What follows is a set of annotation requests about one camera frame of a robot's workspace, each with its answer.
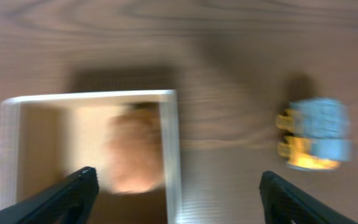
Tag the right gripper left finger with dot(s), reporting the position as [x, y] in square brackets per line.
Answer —
[68, 201]

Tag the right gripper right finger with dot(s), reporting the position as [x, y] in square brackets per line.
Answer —
[285, 203]

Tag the grey and yellow toy truck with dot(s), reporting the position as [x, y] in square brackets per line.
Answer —
[315, 134]

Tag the brown plush teddy bear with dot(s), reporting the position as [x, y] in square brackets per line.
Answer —
[136, 151]

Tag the white open box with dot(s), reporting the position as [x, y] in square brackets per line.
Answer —
[43, 138]

